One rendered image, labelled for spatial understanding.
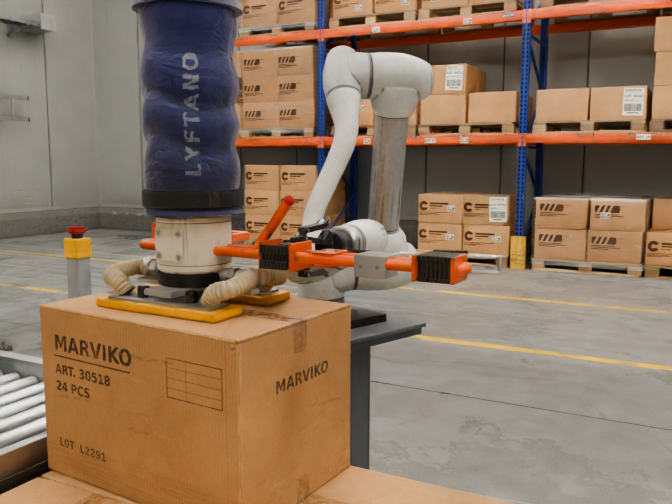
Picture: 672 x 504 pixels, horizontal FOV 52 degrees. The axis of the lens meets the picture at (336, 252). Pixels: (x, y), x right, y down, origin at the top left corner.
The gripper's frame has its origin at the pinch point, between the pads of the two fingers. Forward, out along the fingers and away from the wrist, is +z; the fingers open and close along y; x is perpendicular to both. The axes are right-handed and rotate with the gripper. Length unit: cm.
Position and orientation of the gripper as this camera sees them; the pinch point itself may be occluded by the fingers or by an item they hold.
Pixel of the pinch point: (291, 254)
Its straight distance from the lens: 147.5
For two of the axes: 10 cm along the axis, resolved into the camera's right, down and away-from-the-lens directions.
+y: 0.0, 9.9, 1.3
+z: -4.9, 1.1, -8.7
